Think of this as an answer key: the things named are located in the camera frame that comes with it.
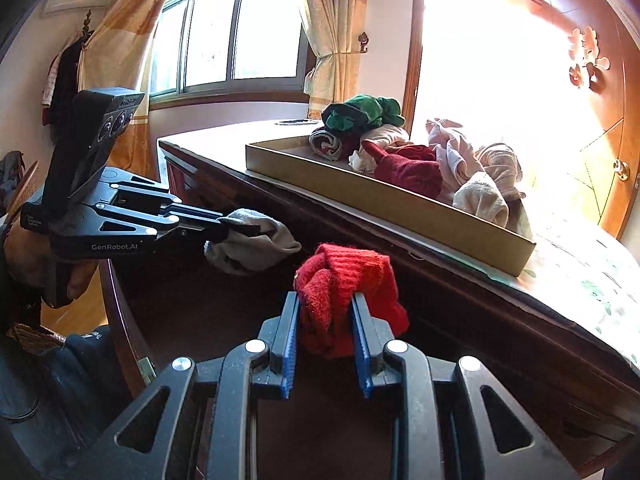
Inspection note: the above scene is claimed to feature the red knitted garment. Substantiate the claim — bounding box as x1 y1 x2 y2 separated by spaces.
294 244 409 359

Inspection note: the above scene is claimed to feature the dark red garment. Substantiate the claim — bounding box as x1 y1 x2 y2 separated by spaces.
362 141 442 200

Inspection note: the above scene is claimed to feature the grey knitted sock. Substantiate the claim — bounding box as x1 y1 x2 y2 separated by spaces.
452 171 509 228

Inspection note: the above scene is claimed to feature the white dotted garment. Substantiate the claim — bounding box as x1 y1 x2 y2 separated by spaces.
348 124 409 176

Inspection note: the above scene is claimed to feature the beige garment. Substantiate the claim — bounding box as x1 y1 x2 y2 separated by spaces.
475 143 526 202

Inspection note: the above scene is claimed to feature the open wooden drawer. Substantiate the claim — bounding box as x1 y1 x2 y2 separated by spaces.
98 238 632 480

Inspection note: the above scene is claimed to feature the metal drawer lock plate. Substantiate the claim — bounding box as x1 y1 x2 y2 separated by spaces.
137 356 156 386

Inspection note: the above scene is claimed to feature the person's left hand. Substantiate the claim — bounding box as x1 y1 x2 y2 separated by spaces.
3 220 98 300

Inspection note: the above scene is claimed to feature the cardboard tray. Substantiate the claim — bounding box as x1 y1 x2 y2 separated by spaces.
245 136 536 276

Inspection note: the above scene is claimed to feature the coat rack with clothes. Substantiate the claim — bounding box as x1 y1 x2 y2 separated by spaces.
41 10 93 130

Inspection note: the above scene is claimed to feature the grey striped rolled garment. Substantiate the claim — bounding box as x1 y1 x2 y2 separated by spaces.
308 127 352 162

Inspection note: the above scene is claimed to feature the beige curtain left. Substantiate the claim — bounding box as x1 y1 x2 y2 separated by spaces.
78 0 166 178

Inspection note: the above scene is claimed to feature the beige curtain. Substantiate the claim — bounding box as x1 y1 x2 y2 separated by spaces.
78 0 166 178
296 0 368 119

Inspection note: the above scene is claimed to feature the green garment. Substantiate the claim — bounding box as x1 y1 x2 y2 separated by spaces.
321 94 406 134

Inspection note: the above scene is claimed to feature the pink garment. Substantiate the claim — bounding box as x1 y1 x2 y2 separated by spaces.
425 118 483 204

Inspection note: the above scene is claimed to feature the green patterned table cover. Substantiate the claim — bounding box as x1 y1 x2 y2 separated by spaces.
514 219 640 366

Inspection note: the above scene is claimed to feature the curtain tieback hook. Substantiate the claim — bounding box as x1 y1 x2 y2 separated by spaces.
358 32 370 54

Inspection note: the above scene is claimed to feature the beige curtain right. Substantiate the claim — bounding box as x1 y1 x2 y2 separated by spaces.
296 0 368 119

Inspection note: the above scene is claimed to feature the brass door knob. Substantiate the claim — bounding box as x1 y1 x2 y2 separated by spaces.
613 158 630 182

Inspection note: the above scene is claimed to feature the orange wooden door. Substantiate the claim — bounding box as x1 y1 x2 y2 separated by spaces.
544 0 639 240

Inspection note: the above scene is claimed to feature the floral door decoration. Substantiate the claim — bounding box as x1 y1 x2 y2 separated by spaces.
568 26 611 93

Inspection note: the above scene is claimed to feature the window with dark frame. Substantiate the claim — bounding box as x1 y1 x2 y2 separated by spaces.
149 0 309 102

